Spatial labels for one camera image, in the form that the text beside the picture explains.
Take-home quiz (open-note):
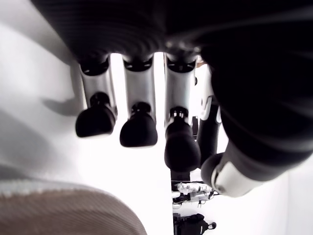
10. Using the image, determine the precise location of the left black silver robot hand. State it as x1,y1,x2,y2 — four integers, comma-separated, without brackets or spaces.
30,0,313,199

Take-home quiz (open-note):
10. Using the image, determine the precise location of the dark brown round plate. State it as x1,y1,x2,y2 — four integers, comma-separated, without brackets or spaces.
0,180,149,235

